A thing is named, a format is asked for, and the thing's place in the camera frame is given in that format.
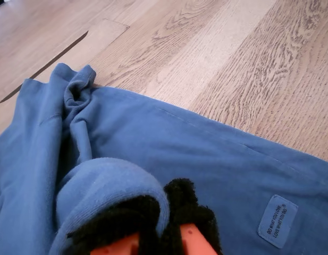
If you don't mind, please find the orange gripper foam finger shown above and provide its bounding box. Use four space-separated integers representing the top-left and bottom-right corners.
67 194 167 255
163 178 223 255

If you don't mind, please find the blue printed T-shirt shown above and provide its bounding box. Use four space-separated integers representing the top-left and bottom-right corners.
0 63 328 255

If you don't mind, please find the wooden cable hatch lid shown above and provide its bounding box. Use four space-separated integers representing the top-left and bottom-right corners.
0 18 130 105

